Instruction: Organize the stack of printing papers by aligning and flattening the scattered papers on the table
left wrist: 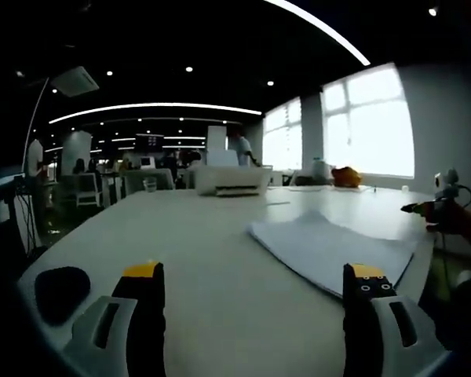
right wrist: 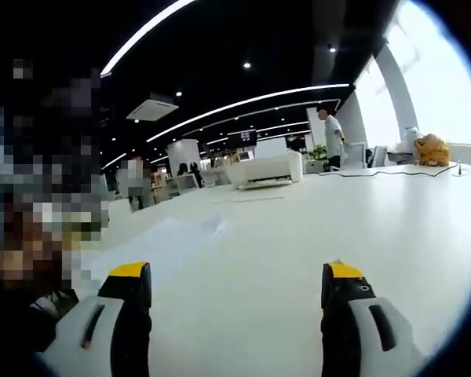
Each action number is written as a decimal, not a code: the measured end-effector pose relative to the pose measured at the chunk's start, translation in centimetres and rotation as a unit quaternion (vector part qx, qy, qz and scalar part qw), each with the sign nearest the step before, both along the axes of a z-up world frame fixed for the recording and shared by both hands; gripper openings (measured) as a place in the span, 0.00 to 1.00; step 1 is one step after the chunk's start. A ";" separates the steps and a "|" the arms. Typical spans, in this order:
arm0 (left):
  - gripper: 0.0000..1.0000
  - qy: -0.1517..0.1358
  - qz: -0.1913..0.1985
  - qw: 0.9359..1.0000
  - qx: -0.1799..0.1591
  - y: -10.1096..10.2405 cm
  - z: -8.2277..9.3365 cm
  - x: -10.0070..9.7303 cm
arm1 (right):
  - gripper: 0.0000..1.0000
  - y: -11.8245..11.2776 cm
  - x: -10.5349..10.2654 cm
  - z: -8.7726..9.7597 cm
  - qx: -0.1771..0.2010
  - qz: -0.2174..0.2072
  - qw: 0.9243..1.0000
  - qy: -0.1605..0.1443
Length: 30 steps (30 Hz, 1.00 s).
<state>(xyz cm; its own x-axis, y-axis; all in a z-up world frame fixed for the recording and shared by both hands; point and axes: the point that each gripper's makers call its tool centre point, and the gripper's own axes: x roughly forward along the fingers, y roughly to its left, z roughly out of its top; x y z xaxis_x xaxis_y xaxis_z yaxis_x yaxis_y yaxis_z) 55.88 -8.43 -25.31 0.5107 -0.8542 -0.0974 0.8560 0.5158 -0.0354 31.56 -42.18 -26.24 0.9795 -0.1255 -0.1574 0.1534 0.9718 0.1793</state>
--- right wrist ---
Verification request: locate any bright office window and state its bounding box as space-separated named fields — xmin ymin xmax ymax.
xmin=383 ymin=0 xmax=471 ymax=147
xmin=354 ymin=54 xmax=402 ymax=149

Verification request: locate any stack of white printing papers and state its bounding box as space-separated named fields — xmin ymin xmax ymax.
xmin=89 ymin=211 xmax=233 ymax=284

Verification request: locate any thin dark cable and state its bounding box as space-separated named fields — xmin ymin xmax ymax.
xmin=316 ymin=159 xmax=462 ymax=180

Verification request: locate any ceiling air conditioner unit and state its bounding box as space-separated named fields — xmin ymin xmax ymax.
xmin=126 ymin=93 xmax=181 ymax=121

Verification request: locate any grey mesh office chair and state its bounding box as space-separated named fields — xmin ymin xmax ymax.
xmin=343 ymin=141 xmax=368 ymax=170
xmin=371 ymin=145 xmax=389 ymax=168

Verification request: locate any white printer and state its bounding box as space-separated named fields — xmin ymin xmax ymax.
xmin=225 ymin=151 xmax=304 ymax=192

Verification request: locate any white table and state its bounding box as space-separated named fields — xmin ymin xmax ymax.
xmin=76 ymin=163 xmax=471 ymax=377

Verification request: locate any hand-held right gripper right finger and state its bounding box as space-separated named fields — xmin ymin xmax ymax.
xmin=320 ymin=261 xmax=436 ymax=377

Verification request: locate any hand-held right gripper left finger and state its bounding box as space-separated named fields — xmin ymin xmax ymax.
xmin=38 ymin=261 xmax=152 ymax=377

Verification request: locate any white jug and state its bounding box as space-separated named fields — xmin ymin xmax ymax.
xmin=400 ymin=125 xmax=422 ymax=152

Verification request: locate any orange plush toy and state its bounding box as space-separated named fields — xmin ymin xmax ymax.
xmin=413 ymin=133 xmax=452 ymax=168

